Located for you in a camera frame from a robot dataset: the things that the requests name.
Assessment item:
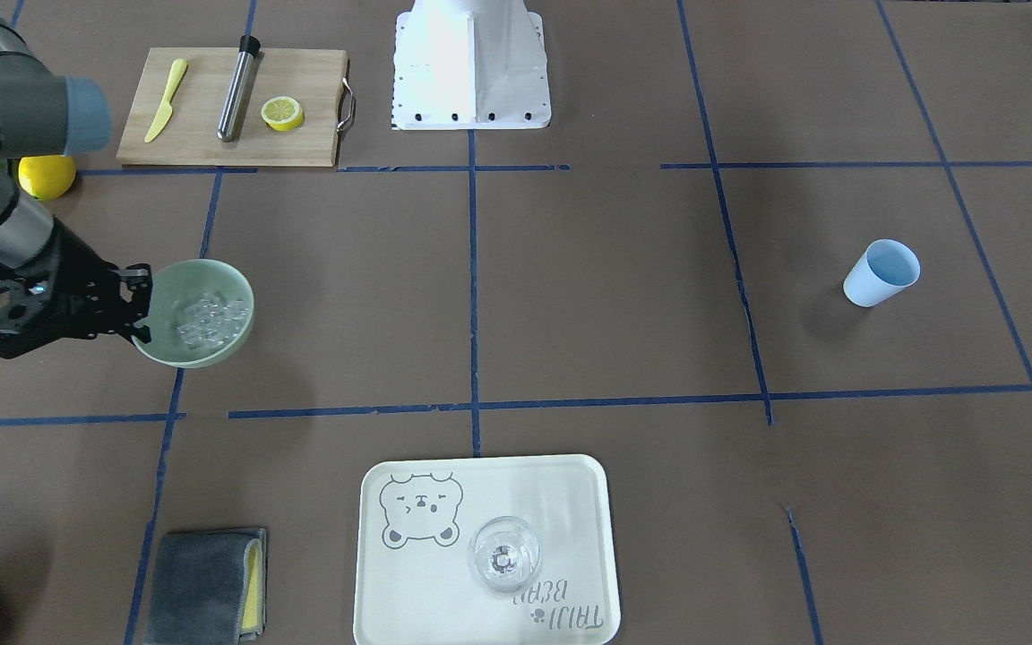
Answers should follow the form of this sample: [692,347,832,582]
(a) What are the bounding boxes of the steel muddler black tip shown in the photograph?
[216,34,261,142]

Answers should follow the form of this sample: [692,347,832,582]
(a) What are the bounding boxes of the yellow plastic knife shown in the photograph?
[143,58,188,143]

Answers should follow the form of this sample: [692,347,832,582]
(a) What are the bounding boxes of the ice cubes in bowl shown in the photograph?
[175,291,251,350]

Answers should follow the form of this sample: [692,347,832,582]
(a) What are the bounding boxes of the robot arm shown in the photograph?
[0,17,154,359]

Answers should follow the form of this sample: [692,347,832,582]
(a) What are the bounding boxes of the yellow lemon front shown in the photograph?
[17,155,77,201]

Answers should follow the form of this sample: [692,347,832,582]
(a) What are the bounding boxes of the light blue cup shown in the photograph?
[842,238,921,309]

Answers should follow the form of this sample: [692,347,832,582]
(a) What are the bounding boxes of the cream bear tray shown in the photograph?
[353,454,622,644]

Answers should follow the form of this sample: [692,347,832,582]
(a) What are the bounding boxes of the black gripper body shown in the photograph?
[0,218,127,359]

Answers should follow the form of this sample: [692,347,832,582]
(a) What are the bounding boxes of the half lemon slice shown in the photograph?
[261,97,305,132]

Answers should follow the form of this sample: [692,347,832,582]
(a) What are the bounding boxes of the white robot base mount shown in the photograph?
[391,1,553,131]

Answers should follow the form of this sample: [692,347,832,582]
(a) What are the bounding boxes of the clear wine glass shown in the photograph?
[469,517,542,595]

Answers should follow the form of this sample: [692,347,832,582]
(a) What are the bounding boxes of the green bowl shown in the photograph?
[134,260,255,370]

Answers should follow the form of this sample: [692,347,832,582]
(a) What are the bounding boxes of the wooden cutting board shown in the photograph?
[117,47,349,168]

